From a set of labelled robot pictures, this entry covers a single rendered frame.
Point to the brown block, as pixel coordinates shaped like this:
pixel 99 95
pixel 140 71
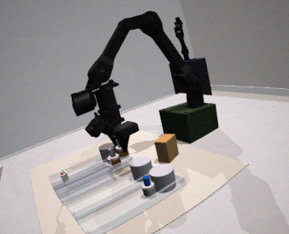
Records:
pixel 166 148

